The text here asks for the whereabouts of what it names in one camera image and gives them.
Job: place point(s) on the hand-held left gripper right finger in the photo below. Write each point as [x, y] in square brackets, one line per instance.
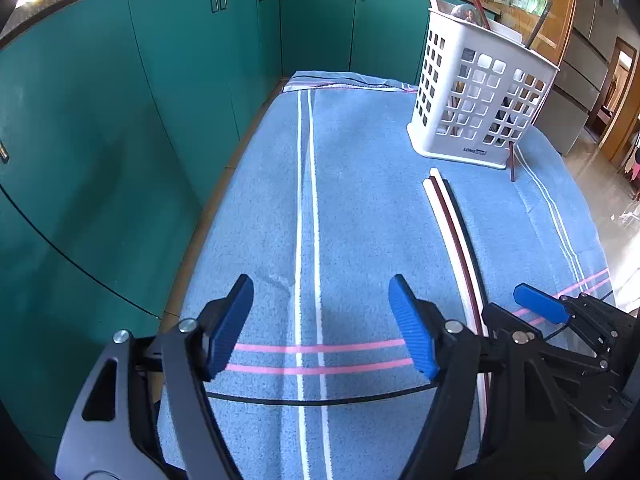
[412, 325]

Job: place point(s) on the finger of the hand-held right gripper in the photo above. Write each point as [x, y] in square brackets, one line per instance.
[510, 320]
[542, 302]

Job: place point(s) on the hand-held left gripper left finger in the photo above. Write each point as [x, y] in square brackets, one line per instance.
[227, 330]

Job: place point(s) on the dark red chopstick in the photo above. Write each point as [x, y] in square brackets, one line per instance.
[447, 232]
[477, 5]
[513, 165]

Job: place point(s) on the black chopstick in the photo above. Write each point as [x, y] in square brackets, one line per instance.
[456, 232]

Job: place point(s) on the white plastic utensil basket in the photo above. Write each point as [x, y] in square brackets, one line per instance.
[440, 147]

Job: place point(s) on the dark brown chopstick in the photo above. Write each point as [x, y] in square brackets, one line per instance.
[540, 22]

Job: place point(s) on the steel spoon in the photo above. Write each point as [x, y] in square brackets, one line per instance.
[461, 11]

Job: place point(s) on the blue striped tablecloth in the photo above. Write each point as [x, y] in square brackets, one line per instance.
[360, 210]

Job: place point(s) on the hanging clothes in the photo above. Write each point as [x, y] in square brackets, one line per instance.
[635, 160]

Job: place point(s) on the silver refrigerator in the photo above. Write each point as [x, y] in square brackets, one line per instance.
[585, 70]

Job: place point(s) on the wooden door frame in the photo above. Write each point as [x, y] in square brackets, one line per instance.
[617, 110]

